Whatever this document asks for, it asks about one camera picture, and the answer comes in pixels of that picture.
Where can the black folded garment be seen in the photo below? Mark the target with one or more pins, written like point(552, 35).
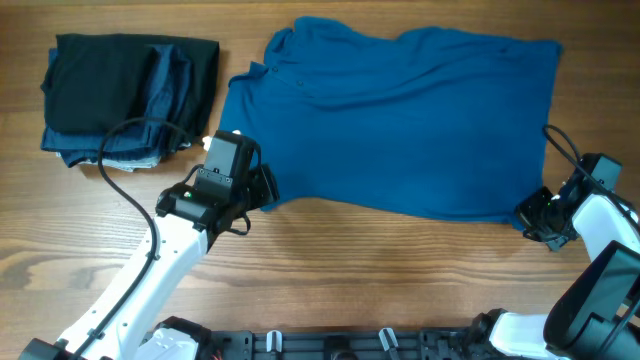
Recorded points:
point(95, 82)

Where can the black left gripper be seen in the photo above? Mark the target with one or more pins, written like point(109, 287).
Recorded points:
point(265, 182)

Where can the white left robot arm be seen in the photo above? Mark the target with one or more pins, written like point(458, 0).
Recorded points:
point(189, 219)

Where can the navy folded garment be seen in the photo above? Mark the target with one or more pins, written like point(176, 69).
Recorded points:
point(163, 97)

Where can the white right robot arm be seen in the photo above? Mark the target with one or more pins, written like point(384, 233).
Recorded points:
point(593, 318)

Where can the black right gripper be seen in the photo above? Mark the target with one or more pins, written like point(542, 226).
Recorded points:
point(526, 211)

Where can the blue polo shirt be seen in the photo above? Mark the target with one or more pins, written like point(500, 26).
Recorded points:
point(436, 123)

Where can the white folded garment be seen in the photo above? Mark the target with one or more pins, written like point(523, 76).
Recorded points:
point(124, 165)

